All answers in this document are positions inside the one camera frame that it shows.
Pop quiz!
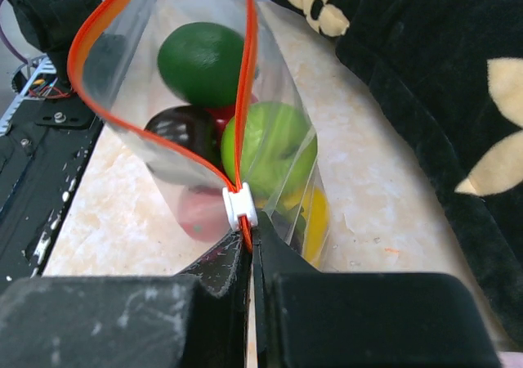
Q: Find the dark brown fruit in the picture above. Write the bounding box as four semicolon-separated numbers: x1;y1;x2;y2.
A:
145;105;226;188

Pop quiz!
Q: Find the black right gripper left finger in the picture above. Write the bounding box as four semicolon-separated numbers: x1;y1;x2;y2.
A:
1;232;250;367

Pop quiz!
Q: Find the yellow pear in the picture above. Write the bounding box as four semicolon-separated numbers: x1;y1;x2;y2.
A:
283;186;330;268

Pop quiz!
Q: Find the red yellow mango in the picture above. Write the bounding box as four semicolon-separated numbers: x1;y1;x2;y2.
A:
205;104;235;134

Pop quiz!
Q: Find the red apple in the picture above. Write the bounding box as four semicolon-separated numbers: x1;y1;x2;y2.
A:
176;186;230;243

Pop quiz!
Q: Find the black flower-pattern pillow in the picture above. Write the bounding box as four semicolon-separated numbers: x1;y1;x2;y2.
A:
271;0;522;343

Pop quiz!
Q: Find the clear zip bag orange zipper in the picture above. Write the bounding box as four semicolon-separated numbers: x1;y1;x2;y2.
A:
68;0;329;267

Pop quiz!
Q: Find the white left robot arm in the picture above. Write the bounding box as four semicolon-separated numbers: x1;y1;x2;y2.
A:
7;0;101;88

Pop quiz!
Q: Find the dark green avocado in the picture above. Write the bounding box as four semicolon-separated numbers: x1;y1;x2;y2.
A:
157;22;244;109

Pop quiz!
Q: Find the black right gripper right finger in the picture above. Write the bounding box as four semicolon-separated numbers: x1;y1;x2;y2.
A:
253;212;501;367

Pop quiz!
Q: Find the pink cloth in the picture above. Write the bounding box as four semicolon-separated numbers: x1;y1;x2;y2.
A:
498;352;523;368

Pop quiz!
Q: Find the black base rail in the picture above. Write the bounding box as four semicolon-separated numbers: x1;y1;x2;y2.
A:
1;56;103;289

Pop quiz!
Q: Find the green apple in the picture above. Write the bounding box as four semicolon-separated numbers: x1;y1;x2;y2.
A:
240;101;318;198

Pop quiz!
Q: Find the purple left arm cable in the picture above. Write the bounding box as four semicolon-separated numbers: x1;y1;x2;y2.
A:
0;0;29;65

